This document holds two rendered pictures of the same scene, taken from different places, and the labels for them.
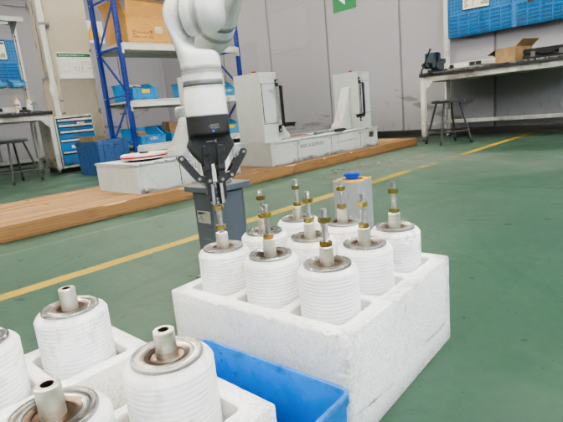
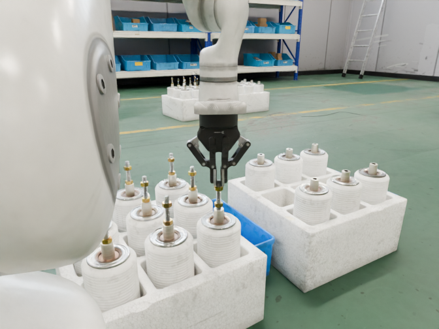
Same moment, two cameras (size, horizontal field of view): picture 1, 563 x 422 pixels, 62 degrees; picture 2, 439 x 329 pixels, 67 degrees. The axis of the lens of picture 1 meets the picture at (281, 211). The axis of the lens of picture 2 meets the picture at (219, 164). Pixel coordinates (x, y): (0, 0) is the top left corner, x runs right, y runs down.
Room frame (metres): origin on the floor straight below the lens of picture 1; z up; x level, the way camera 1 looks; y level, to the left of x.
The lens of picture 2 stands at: (1.45, 0.30, 0.61)
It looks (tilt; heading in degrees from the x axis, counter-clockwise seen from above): 20 degrees down; 197
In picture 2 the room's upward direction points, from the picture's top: straight up
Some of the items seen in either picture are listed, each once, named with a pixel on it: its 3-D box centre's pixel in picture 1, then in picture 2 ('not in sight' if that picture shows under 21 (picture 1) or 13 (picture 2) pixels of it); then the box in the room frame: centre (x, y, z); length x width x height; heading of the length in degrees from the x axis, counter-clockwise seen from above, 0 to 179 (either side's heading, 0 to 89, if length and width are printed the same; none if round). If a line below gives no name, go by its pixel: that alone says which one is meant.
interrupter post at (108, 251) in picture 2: (297, 213); (108, 249); (1.03, -0.04, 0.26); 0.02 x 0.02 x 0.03
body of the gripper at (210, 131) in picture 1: (209, 138); (218, 128); (0.85, 0.12, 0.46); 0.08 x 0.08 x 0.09
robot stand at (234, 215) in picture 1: (223, 231); not in sight; (1.38, 0.18, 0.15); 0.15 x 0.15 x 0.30; 45
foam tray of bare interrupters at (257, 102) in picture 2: not in sight; (241, 100); (-1.79, -0.46, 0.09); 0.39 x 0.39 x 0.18; 48
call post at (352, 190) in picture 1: (355, 240); not in sight; (1.13, -0.18, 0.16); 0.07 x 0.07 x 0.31; 50
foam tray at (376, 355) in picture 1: (317, 315); (151, 271); (0.86, -0.05, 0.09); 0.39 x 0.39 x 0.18; 50
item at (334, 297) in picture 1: (331, 317); (174, 213); (0.69, -0.06, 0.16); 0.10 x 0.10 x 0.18
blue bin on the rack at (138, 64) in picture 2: not in sight; (134, 62); (-3.09, -2.42, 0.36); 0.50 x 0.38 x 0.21; 46
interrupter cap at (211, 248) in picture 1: (223, 247); (218, 220); (0.85, 0.12, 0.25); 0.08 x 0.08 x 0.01
